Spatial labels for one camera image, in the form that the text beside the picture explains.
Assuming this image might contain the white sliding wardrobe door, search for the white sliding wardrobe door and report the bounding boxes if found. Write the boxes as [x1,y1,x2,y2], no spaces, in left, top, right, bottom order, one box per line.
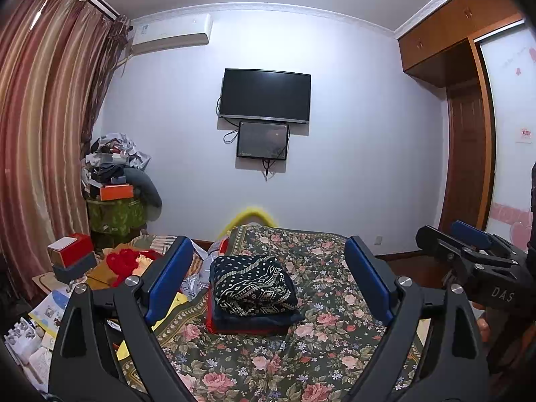
[477,19,536,252]

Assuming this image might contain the small black wall monitor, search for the small black wall monitor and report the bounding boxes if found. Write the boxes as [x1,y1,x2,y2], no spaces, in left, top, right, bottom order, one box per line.
[236,121,290,161]

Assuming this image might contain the wooden wardrobe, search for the wooden wardrobe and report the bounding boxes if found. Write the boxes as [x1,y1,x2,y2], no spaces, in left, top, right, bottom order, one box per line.
[398,0,536,235]

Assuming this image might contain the white blister pack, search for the white blister pack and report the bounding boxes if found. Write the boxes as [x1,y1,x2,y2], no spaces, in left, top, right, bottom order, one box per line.
[4,318,39,356]

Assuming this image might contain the orange box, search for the orange box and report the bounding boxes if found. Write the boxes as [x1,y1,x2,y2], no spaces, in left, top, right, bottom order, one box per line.
[99,184,135,202]

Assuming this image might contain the red striped curtain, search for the red striped curtain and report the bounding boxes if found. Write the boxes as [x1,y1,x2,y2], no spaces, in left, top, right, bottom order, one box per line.
[0,0,130,302]

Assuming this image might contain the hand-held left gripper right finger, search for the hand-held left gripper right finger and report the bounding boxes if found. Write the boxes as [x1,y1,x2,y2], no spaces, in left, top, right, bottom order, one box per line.
[344,235,490,402]

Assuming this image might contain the green floral blanket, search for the green floral blanket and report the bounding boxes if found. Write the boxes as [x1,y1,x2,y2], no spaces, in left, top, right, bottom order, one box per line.
[121,225,432,402]

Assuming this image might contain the red and yellow clothes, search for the red and yellow clothes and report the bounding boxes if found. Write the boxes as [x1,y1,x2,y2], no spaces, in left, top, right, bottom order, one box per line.
[105,248,162,279]

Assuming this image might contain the yellow cloth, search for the yellow cloth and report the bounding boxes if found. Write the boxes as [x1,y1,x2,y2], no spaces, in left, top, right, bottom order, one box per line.
[117,291,189,361]

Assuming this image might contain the wooden room door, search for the wooden room door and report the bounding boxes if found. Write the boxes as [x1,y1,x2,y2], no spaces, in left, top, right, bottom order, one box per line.
[440,79,490,231]

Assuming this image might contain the white air conditioner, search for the white air conditioner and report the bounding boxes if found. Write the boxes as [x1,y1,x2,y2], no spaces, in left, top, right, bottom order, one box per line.
[131,13,213,55]

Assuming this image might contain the yellow ring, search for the yellow ring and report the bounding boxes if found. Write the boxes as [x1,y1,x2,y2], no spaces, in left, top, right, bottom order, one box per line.
[220,206,277,235]

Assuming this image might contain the navy patterned hoodie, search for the navy patterned hoodie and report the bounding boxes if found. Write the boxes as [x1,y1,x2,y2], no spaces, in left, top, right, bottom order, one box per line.
[207,255,305,336]

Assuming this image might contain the grey box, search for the grey box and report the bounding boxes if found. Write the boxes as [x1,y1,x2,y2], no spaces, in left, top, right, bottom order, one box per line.
[54,253,98,284]

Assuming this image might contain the black wall television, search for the black wall television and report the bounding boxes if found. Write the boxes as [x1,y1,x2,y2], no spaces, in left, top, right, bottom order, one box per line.
[218,68,312,125]

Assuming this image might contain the dark grey cushion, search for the dark grey cushion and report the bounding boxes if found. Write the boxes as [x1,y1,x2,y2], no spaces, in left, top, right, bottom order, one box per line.
[126,169,162,220]

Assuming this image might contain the red box white lid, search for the red box white lid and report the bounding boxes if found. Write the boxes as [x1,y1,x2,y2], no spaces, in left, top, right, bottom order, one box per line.
[47,233,93,266]

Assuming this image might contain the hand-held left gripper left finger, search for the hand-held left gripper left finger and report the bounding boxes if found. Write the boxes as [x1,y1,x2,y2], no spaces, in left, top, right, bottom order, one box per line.
[49,235,196,402]

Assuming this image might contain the illustrated booklet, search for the illustrated booklet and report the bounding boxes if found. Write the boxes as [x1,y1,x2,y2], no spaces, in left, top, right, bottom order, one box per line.
[29,289,68,340]

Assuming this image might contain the pile of mixed clutter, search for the pile of mixed clutter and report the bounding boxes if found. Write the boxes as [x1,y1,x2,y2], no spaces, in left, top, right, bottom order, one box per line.
[84,132,162,218]

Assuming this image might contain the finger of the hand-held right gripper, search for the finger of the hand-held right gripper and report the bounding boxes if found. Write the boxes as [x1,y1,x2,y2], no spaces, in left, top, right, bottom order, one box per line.
[451,220,529,260]
[416,225,520,285]

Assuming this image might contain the brown striped cloth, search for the brown striped cloth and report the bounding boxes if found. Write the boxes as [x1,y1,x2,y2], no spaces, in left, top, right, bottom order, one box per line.
[134,234,177,256]

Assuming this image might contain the wooden board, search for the wooden board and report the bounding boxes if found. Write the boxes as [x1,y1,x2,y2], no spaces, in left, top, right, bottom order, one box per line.
[32,272,72,298]

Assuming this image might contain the white printed papers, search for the white printed papers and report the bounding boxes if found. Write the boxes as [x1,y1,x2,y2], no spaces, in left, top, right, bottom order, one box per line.
[19,335,53,391]

